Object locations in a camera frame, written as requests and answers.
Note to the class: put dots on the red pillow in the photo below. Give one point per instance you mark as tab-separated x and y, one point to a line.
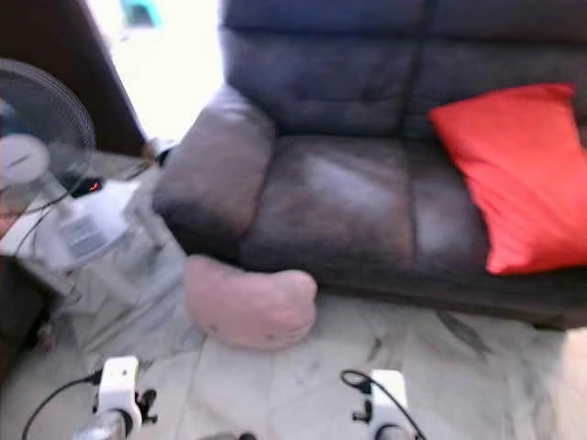
523	174

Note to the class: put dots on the pink cat-shaped pillow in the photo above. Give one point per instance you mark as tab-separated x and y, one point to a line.
248	305

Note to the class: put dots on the brown fabric sofa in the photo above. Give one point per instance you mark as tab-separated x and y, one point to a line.
339	165

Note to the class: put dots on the white side table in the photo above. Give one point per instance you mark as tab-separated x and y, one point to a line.
147	229

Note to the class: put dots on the black device with red light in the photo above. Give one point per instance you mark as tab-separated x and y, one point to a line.
89	186

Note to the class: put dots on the black round object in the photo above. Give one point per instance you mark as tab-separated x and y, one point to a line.
167	156

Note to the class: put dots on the white table fan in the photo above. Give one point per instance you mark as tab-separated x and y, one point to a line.
32	151

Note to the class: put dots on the teal object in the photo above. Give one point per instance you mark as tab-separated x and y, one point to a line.
139	12

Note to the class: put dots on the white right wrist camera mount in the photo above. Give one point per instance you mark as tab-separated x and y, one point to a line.
389	399

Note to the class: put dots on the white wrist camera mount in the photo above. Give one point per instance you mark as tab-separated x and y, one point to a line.
389	399
119	382

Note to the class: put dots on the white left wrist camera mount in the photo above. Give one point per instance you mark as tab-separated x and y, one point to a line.
119	382

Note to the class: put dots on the dark wooden door frame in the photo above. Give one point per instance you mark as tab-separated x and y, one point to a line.
55	46

